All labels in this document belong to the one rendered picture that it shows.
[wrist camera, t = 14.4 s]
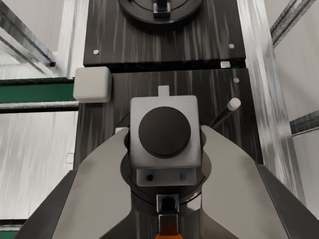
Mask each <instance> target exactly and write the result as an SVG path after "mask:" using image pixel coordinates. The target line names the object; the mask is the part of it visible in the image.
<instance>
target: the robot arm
mask: <svg viewBox="0 0 319 239"><path fill-rule="evenodd" d="M199 127H200V138H201V150H202V153H203V157H202V173H203V174H204V176H205V177H206V179H207V180H206V181H205V182H204V183H203V185H202V193H201V205H200V234H201V236H202V238H203V239H319V220H318V219H317V218H316V217H315V216H314V215H313V214H312V213H311V212H310V211H309V210H308V209H307V208H306V207H305V206H304V205H303V204H302V203H301V202H300V201H299V199H298V198H297V197H296V196H295V195H294V194H293V193H292V192H291V191H290V190H289V189H288V188H287V187H286V186H285V185H284V184H283V183H282V182H281V181H280V180H279V179H278V178H277V177H276V176H275V175H274V174H273V173H272V172H271V171H270V170H269V169H268V168H267V167H266V166H265V165H258V164H257V163H256V162H255V161H254V160H253V159H252V158H251V157H250V156H249V155H248V154H247V153H246V152H245V151H244V150H242V149H241V148H240V147H239V146H237V145H236V144H235V143H233V142H232V141H230V140H228V139H227V138H225V137H224V136H222V135H221V134H219V133H218V132H216V131H214V130H213V129H211V128H210V127H209V126H206V125H201V126H199ZM129 154H130V128H123V129H121V130H120V131H118V132H117V133H116V134H114V135H113V136H112V137H110V138H109V139H108V140H106V141H105V142H104V143H102V144H101V145H100V146H99V147H98V148H96V149H95V150H94V151H93V152H92V153H91V154H89V155H88V156H87V157H86V158H85V160H84V161H83V162H82V163H81V164H80V165H79V167H78V168H77V169H74V170H70V171H69V172H68V173H67V174H66V175H65V176H64V178H63V179H62V180H61V181H60V182H59V183H58V185H57V186H56V187H55V188H54V189H53V190H52V192H51V193H50V194H49V195H48V196H47V197H46V199H45V200H44V201H43V202H42V203H41V204H40V205H39V206H38V207H37V209H36V210H35V211H34V212H33V213H32V214H31V216H30V217H29V218H28V219H27V220H26V222H25V223H24V224H23V225H22V227H21V228H20V229H19V230H18V232H17V233H16V235H15V236H14V237H13V239H134V237H135V232H136V230H135V213H134V207H133V201H132V195H131V188H130V186H129V185H128V184H127V183H126V181H127V179H128V177H129V175H130V174H131V169H130V162H129Z"/></svg>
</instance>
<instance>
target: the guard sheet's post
mask: <svg viewBox="0 0 319 239"><path fill-rule="evenodd" d="M0 48H1V49H2V50H4V51H5V52H6V53H8V54H9V55H10V56H12V57H13V58H14V59H16V60H17V61H18V62H20V63H21V64H22V65H24V66H25V67H26V68H28V69H29V70H31V71H34V70H38V68H40V69H41V70H50V64H51V63H50V62H49V61H48V60H51V57H52V52H51V51H50V50H49V49H48V48H47V47H46V46H45V45H44V44H43V43H42V42H41V41H40V40H39V39H38V38H37V37H36V36H35V34H34V33H33V32H32V31H31V30H30V29H29V28H28V27H27V26H26V25H25V24H24V23H23V22H22V21H21V20H20V19H19V18H18V17H17V16H16V15H15V14H14V12H13V11H12V10H11V9H10V8H9V7H8V6H7V5H6V4H5V3H4V2H3V1H2V0H0Z"/></svg>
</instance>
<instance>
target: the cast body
mask: <svg viewBox="0 0 319 239"><path fill-rule="evenodd" d="M129 162H130V167H131V168H134V169H137V185H138V186H178V185H196V183H197V175H196V167H199V166H201V165H202V150H201V138H200V127H199V115H198V103H197V98H196V96H194V95H185V96H169V86H168V85H165V86H158V97H134V98H132V99H131V110H130V160H129Z"/></svg>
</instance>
